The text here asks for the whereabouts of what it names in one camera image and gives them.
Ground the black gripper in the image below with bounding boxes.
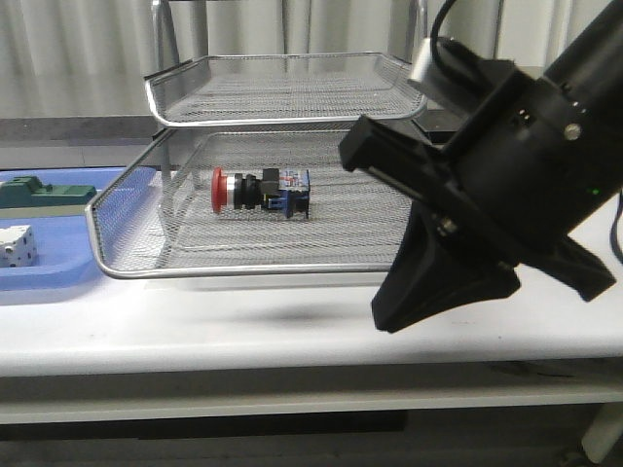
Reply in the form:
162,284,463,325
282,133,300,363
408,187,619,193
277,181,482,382
338,56,623,335

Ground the red emergency stop button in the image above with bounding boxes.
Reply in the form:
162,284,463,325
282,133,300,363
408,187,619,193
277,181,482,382
210,166,311,219

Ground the silver mesh tray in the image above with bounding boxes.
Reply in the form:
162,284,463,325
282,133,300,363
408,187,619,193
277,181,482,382
86,126,411,278
144,50,429,129
159,164,409,264

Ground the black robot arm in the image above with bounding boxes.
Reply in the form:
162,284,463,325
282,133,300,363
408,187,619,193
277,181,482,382
339,1,622,313

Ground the dark stone counter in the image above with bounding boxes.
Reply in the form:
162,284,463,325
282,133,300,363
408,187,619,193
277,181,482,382
0,65,623,145

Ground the silver mesh bottom tray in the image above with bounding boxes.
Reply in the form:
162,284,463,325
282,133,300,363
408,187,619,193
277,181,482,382
159,164,409,264

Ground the silver mesh top tray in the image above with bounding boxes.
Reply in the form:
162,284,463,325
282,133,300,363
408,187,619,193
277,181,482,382
144,50,429,129

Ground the blue plastic tray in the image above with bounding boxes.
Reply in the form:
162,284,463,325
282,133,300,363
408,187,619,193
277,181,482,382
1,167,122,291

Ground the white grey cube block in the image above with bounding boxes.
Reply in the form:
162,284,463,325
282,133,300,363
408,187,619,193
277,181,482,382
1,225,38,268

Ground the green terminal block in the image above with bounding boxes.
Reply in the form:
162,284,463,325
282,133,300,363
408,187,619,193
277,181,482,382
1,175,96,209

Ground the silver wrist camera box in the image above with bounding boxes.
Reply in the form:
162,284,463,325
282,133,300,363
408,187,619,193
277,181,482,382
408,38,470,108

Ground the black camera cable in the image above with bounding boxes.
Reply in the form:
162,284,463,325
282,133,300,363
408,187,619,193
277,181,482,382
429,0,468,84

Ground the grey metal rack frame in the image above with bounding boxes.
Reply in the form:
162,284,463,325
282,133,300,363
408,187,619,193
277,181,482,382
153,57,439,196

